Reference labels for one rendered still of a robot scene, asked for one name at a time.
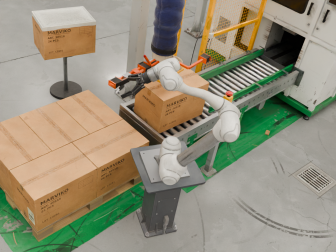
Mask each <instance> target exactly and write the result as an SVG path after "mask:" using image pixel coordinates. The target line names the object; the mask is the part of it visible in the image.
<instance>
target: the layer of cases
mask: <svg viewBox="0 0 336 252"><path fill-rule="evenodd" d="M149 143H150V141H149V140H147V139H146V138H145V137H144V136H143V135H142V134H140V133H139V132H138V131H137V130H136V129H134V128H133V127H132V126H131V125H130V124H129V123H127V122H126V121H125V120H124V119H123V118H121V117H120V116H119V115H118V114H117V113H115V112H114V111H113V110H112V109H111V108H110V107H108V106H107V105H106V104H105V103H104V102H102V101H101V100H100V99H99V98H98V97H97V96H95V95H94V94H93V93H92V92H91V91H89V90H86V91H83V92H80V93H77V94H75V95H72V96H69V97H67V98H64V99H61V100H59V101H56V102H53V103H51V104H48V105H45V106H42V107H40V108H37V109H34V110H32V111H29V112H26V113H24V114H21V115H19V116H15V117H13V118H10V119H7V120H5V121H2V122H0V184H1V185H2V187H3V188H4V189H5V191H6V192H7V193H8V194H9V196H10V197H11V198H12V200H13V201H14V202H15V203H16V205H17V206H18V207H19V209H20V210H21V211H22V212H23V214H24V215H25V216H26V217H27V219H28V220H29V221H30V223H31V224H32V225H33V226H34V228H35V229H36V230H37V231H40V230H41V229H43V228H45V227H47V226H48V225H50V224H52V223H54V222H55V221H57V220H59V219H61V218H62V217H64V216H66V215H68V214H69V213H71V212H73V211H75V210H77V209H78V208H80V207H82V206H84V205H85V204H87V203H89V202H91V201H92V200H94V199H96V198H98V197H99V196H101V195H103V194H105V193H106V192H108V191H110V190H112V189H114V188H115V187H117V186H119V185H121V184H122V183H124V182H126V181H128V180H129V179H131V178H133V177H135V176H136V175H138V174H139V172H138V169H137V167H136V164H135V162H134V159H133V157H132V154H131V152H130V149H132V148H139V147H146V146H149Z"/></svg>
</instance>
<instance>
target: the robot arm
mask: <svg viewBox="0 0 336 252"><path fill-rule="evenodd" d="M180 68H181V66H180V63H179V61H178V60H177V59H176V58H175V57H172V58H168V59H166V60H163V61H161V62H160V63H158V64H157V65H156V66H154V67H152V68H150V69H148V70H147V71H146V72H144V73H142V74H141V73H137V74H130V75H128V77H127V78H126V79H124V80H122V81H120V82H118V84H119V85H120V86H122V85H124V84H126V83H128V82H130V81H136V85H135V87H134V88H133V89H132V90H131V91H128V92H126V93H124V94H122V95H120V96H121V97H122V99H124V98H126V97H128V96H130V95H133V96H135V95H136V94H137V93H138V92H139V91H141V90H142V89H143V88H145V85H144V84H149V83H151V82H155V81H157V80H160V83H161V85H162V87H163V88H164V89H165V90H167V91H173V92H175V91H179V92H181V93H184V94H186V95H190V96H194V97H198V98H201V99H203V100H205V101H206V102H207V103H208V104H209V105H210V106H211V107H212V108H213V109H214V110H216V111H217V112H218V116H219V120H218V121H217V123H216V124H215V126H214V127H213V129H212V131H210V132H209V133H207V134H206V135H205V136H203V137H202V138H201V139H199V140H198V141H197V142H195V143H194V144H192V145H191V146H190V147H188V148H187V149H186V150H184V151H183V152H181V148H182V146H181V142H180V140H179V139H178V138H176V137H174V136H169V137H167V138H165V139H164V140H163V142H162V144H161V147H160V152H159V155H155V156H154V159H155V160H156V162H157V164H158V166H159V176H160V178H161V180H162V181H163V182H164V183H165V184H166V185H174V184H176V183H177V182H178V181H179V179H180V177H181V176H182V174H183V173H184V172H185V171H186V170H187V165H188V164H190V163H191V162H193V161H194V160H196V159H197V158H198V157H200V156H201V155H203V154H204V153H206V152H207V151H208V150H210V149H211V148H213V147H214V146H216V145H217V144H219V143H220V142H227V143H232V142H234V141H236V140H237V139H238V137H239V135H240V131H241V126H240V119H239V118H240V116H241V113H240V111H239V109H238V108H237V107H236V106H235V105H234V104H232V103H231V102H230V101H228V100H226V99H224V98H222V97H220V96H217V95H215V94H213V93H211V92H209V91H206V90H204V89H200V88H195V87H190V86H188V85H186V84H185V83H184V82H183V78H182V77H181V76H180V75H179V74H178V73H177V71H178V70H179V69H180Z"/></svg>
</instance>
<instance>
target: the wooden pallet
mask: <svg viewBox="0 0 336 252"><path fill-rule="evenodd" d="M140 182H142V179H141V177H140V174H138V175H136V176H134V177H133V178H131V179H129V180H127V181H125V182H124V183H122V184H120V185H118V186H117V187H115V188H113V189H111V190H110V191H108V192H106V193H104V194H103V195H101V196H99V197H97V198H96V199H94V200H92V201H90V202H88V203H87V204H85V205H83V206H81V207H80V208H78V209H76V210H74V211H73V212H71V213H69V214H67V215H66V216H64V217H62V218H60V219H59V220H57V221H55V222H53V223H51V224H50V225H48V226H46V227H44V228H43V229H41V230H39V231H37V230H36V229H35V228H34V226H33V225H32V224H31V222H30V221H29V220H28V219H27V217H26V216H25V215H24V214H23V212H22V211H21V210H20V208H19V207H18V206H17V205H16V203H15V201H13V199H12V198H11V197H10V196H9V194H8V193H7V192H6V190H5V189H4V188H3V187H2V185H1V184H0V187H1V188H2V190H3V191H4V192H5V196H6V200H7V202H8V203H9V204H10V206H11V207H12V208H13V209H14V210H15V209H18V210H19V212H20V213H21V214H22V215H23V217H24V218H25V219H26V221H27V222H28V223H29V224H30V226H31V227H32V234H33V235H34V237H35V238H36V239H37V241H38V242H40V241H41V240H43V239H45V238H46V237H48V236H50V235H51V234H53V233H55V232H57V231H58V230H60V229H62V228H63V227H65V226H67V225H69V224H70V223H72V222H74V221H75V220H77V219H79V218H81V217H82V216H84V215H86V214H87V213H89V212H91V211H92V210H94V209H96V208H98V207H99V206H101V205H103V204H104V203H106V202H108V201H110V200H111V199H113V198H115V197H116V196H118V195H120V194H122V193H123V192H125V191H127V190H128V189H130V188H132V187H133V186H135V185H137V184H139V183H140Z"/></svg>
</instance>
